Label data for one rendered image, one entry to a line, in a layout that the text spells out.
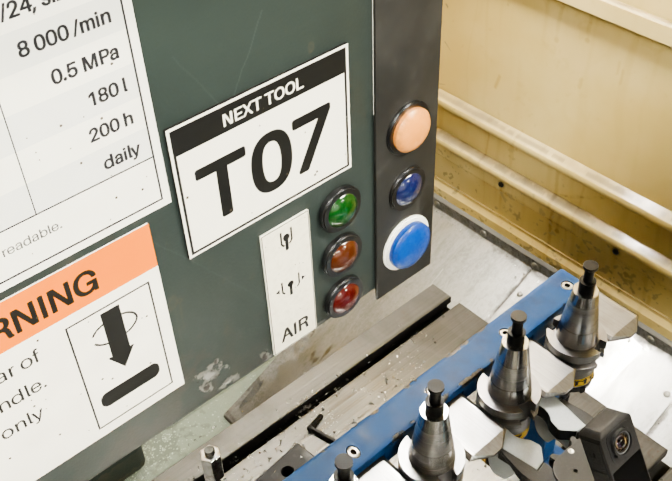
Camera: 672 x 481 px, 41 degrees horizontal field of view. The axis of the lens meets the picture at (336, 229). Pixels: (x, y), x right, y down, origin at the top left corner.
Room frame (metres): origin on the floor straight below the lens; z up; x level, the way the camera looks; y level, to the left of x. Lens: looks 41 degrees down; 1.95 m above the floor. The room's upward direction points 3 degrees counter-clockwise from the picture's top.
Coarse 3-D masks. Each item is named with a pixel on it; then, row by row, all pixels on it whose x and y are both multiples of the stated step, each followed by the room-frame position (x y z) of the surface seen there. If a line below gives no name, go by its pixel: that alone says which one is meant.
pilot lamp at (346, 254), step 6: (342, 246) 0.35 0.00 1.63; (348, 246) 0.35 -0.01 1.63; (354, 246) 0.36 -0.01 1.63; (336, 252) 0.35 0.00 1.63; (342, 252) 0.35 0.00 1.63; (348, 252) 0.35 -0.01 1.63; (354, 252) 0.35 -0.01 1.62; (336, 258) 0.35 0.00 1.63; (342, 258) 0.35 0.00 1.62; (348, 258) 0.35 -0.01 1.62; (354, 258) 0.35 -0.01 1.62; (336, 264) 0.35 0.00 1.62; (342, 264) 0.35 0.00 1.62; (348, 264) 0.35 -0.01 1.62; (336, 270) 0.35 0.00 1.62; (342, 270) 0.35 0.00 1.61
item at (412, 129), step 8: (408, 112) 0.38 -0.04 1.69; (416, 112) 0.38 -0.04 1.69; (424, 112) 0.39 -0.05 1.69; (400, 120) 0.38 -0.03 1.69; (408, 120) 0.38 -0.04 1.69; (416, 120) 0.38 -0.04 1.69; (424, 120) 0.38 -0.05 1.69; (400, 128) 0.38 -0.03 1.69; (408, 128) 0.38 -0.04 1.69; (416, 128) 0.38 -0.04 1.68; (424, 128) 0.38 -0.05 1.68; (400, 136) 0.38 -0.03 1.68; (408, 136) 0.38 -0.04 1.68; (416, 136) 0.38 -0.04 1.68; (424, 136) 0.39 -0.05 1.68; (400, 144) 0.38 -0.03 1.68; (408, 144) 0.38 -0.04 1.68; (416, 144) 0.38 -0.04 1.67
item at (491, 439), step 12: (456, 396) 0.57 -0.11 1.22; (456, 408) 0.56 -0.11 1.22; (468, 408) 0.56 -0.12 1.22; (480, 408) 0.56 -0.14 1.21; (456, 420) 0.54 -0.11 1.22; (468, 420) 0.54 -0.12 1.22; (480, 420) 0.54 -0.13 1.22; (492, 420) 0.54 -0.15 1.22; (456, 432) 0.53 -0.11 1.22; (468, 432) 0.53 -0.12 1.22; (480, 432) 0.53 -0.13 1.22; (492, 432) 0.53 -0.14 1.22; (504, 432) 0.53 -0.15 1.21; (468, 444) 0.52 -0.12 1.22; (480, 444) 0.52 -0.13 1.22; (492, 444) 0.52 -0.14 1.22; (468, 456) 0.50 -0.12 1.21; (480, 456) 0.50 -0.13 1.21; (492, 456) 0.50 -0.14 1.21
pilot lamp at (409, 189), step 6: (414, 174) 0.39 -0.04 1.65; (408, 180) 0.38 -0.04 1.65; (414, 180) 0.38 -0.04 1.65; (420, 180) 0.39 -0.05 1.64; (402, 186) 0.38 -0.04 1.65; (408, 186) 0.38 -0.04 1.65; (414, 186) 0.38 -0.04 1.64; (420, 186) 0.39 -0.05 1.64; (402, 192) 0.38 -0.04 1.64; (408, 192) 0.38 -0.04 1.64; (414, 192) 0.38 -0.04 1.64; (396, 198) 0.38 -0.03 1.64; (402, 198) 0.38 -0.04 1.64; (408, 198) 0.38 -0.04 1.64; (414, 198) 0.38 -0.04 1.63; (402, 204) 0.38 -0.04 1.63
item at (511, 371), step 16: (512, 352) 0.56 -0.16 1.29; (528, 352) 0.57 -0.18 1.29; (496, 368) 0.57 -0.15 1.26; (512, 368) 0.56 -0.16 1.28; (528, 368) 0.56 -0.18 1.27; (496, 384) 0.56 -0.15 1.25; (512, 384) 0.55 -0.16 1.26; (528, 384) 0.56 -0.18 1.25; (496, 400) 0.56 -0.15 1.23; (512, 400) 0.55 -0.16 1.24
